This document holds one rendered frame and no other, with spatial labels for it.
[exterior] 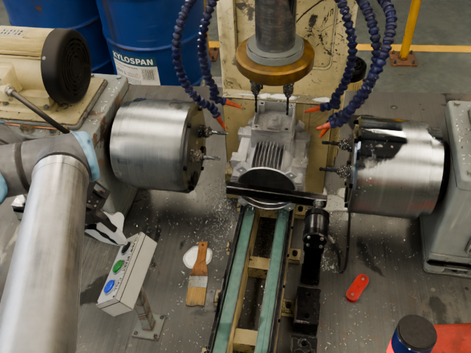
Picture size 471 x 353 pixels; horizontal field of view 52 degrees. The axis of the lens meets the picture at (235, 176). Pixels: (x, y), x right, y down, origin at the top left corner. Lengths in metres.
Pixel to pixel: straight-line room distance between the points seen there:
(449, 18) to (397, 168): 3.17
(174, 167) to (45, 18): 1.88
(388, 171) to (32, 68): 0.87
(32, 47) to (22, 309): 0.81
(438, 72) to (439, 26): 0.62
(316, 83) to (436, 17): 2.94
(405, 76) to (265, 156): 2.39
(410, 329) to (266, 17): 0.65
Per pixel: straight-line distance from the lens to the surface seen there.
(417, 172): 1.19
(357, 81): 2.21
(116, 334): 1.31
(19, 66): 1.29
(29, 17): 3.00
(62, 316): 0.56
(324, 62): 1.37
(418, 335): 0.83
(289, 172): 1.19
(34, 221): 0.68
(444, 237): 1.31
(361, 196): 1.20
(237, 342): 1.20
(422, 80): 3.51
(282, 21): 1.06
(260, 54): 1.09
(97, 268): 1.43
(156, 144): 1.23
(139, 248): 1.08
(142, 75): 2.76
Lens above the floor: 1.94
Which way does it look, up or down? 46 degrees down
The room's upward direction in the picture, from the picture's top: 4 degrees counter-clockwise
